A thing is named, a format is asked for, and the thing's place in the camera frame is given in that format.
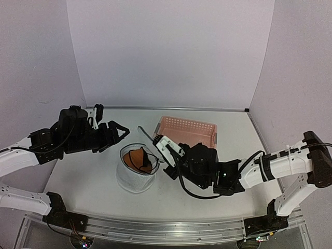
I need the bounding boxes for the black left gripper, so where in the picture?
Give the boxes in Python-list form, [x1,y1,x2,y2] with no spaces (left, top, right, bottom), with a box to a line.
[63,120,130,155]

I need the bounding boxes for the white mesh laundry bag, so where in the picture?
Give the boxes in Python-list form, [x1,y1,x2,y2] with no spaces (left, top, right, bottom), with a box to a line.
[116,126,164,192]

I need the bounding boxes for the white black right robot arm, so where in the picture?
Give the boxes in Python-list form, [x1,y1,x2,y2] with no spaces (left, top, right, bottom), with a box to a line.
[154,131,331,238]

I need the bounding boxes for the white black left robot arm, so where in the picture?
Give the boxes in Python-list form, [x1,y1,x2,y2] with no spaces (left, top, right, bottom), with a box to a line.
[1,121,130,231]

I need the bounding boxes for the orange black bra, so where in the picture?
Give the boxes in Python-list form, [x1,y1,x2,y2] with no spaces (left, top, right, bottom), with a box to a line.
[122,147,153,174]

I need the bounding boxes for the pink perforated plastic basket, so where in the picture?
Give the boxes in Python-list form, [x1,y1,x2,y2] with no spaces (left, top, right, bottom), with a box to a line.
[153,116,217,149]

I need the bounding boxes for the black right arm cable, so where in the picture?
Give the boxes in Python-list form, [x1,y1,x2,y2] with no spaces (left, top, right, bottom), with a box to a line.
[176,141,332,200]

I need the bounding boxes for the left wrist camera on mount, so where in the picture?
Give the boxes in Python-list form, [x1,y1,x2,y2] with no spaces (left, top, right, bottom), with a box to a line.
[57,104,104,136]

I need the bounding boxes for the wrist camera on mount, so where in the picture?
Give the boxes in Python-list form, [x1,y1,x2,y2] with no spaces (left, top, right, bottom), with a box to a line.
[152,134,218,177]
[57,104,104,136]

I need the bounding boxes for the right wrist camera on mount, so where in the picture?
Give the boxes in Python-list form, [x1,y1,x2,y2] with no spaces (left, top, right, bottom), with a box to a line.
[152,134,218,177]

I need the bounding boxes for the aluminium rail at table back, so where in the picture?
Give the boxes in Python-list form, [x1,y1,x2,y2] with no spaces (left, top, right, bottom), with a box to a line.
[104,106,250,113]

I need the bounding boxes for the aluminium front rail frame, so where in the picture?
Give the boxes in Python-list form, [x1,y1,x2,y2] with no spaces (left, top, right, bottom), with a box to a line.
[14,207,313,248]

